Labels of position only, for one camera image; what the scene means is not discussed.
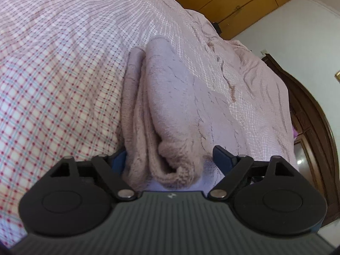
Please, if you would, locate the red checked bed sheet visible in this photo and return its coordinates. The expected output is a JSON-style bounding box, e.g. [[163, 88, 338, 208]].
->
[[0, 27, 128, 247]]

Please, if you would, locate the pink checked quilt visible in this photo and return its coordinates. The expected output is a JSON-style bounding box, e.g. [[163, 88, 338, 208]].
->
[[0, 0, 296, 170]]

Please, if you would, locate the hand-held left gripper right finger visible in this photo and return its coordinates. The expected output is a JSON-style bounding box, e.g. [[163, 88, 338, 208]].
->
[[207, 146, 296, 200]]

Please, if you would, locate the dark wooden headboard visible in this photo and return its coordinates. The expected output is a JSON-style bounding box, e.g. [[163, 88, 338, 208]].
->
[[262, 54, 336, 227]]

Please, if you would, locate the pink fleece garment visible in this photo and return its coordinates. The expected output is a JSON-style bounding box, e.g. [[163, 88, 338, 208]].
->
[[121, 35, 251, 192]]

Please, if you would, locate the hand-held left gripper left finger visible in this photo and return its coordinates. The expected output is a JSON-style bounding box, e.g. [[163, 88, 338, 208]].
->
[[50, 150, 138, 202]]

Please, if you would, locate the wooden wardrobe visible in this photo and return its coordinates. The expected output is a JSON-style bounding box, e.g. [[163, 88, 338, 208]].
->
[[150, 0, 298, 40]]

